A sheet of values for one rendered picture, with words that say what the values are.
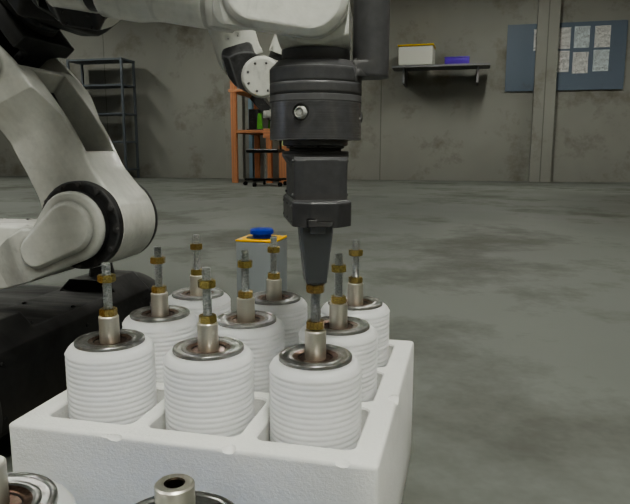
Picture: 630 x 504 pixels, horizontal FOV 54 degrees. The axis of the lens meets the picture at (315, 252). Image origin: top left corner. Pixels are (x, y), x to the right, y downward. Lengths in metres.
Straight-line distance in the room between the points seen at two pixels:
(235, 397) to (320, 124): 0.29
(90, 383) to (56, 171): 0.48
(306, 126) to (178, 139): 10.49
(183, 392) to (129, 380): 0.07
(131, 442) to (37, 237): 0.49
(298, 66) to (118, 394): 0.39
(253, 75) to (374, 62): 0.65
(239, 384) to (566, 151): 9.54
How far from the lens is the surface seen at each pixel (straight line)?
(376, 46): 0.60
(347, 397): 0.63
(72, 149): 1.08
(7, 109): 1.12
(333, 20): 0.57
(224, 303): 0.91
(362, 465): 0.60
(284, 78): 0.58
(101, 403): 0.71
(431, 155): 9.98
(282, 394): 0.63
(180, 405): 0.67
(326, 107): 0.57
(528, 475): 1.00
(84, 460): 0.71
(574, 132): 10.09
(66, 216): 1.03
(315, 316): 0.63
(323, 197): 0.57
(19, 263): 1.12
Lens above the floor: 0.46
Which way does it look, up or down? 9 degrees down
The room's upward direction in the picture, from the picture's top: straight up
